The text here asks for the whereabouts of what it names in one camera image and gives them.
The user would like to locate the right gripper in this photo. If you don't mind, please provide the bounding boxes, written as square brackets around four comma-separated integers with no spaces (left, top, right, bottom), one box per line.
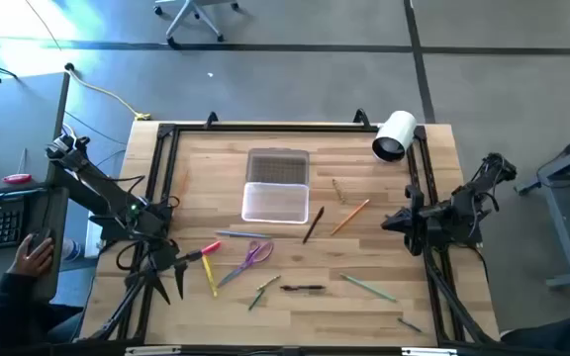
[380,183,447,258]

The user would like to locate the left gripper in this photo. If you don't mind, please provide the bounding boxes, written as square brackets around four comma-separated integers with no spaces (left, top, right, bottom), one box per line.
[125,238,203,307]

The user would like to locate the bright yellow crayon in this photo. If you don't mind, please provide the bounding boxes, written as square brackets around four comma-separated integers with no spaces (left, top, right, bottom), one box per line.
[201,254,219,299]

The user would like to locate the orange pencil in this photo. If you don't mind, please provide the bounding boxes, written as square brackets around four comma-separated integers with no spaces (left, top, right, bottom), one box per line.
[330,198,371,237]

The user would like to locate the pink highlighter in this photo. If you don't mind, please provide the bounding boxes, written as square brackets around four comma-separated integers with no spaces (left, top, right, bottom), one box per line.
[199,239,223,257]

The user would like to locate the light green pencil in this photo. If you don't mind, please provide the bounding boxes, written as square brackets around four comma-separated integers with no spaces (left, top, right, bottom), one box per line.
[338,273,398,304]

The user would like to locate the purple scissors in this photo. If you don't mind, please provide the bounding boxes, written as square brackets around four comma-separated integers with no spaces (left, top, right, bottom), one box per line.
[216,239,275,289]

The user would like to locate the slim black pen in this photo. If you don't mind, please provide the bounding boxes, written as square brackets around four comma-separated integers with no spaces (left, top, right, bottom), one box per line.
[302,206,326,245]

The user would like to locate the green pen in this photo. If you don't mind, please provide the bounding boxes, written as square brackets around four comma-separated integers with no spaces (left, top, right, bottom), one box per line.
[247,288,267,312]

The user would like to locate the olive yellow crayon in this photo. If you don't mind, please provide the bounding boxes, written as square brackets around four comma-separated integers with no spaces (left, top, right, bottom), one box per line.
[256,274,283,292]

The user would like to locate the short grey-green pencil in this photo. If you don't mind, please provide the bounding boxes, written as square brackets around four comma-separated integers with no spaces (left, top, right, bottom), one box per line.
[396,316,424,334]

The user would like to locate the black click pen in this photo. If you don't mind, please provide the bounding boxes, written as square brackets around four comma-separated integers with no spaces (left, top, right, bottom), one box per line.
[279,283,327,293]

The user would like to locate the clear plastic supply box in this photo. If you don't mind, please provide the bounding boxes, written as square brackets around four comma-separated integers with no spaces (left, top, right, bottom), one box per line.
[240,146,312,225]

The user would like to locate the person's hand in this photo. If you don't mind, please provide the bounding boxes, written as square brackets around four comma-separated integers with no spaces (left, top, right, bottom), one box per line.
[6,234,56,278]

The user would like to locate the person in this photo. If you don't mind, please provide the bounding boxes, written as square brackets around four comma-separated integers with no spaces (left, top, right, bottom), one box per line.
[0,271,86,352]
[500,306,570,356]

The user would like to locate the grey metal stand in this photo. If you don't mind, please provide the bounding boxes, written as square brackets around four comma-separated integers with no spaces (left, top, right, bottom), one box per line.
[514,126,570,291]

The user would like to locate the grey desk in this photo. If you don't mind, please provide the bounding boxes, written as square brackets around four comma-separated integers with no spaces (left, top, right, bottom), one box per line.
[0,71,71,317]

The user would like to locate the office chair base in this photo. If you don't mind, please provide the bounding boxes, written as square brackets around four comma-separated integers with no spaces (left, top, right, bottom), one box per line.
[153,0,240,50]

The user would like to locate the black aluminium table frame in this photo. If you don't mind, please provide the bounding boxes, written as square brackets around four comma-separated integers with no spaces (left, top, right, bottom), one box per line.
[80,107,502,356]

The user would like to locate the yellow extension cable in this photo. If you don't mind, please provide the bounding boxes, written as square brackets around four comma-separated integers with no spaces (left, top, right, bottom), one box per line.
[64,62,152,123]

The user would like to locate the red-handled screwdriver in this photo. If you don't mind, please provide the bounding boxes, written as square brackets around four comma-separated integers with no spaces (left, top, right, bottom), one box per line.
[1,147,33,186]

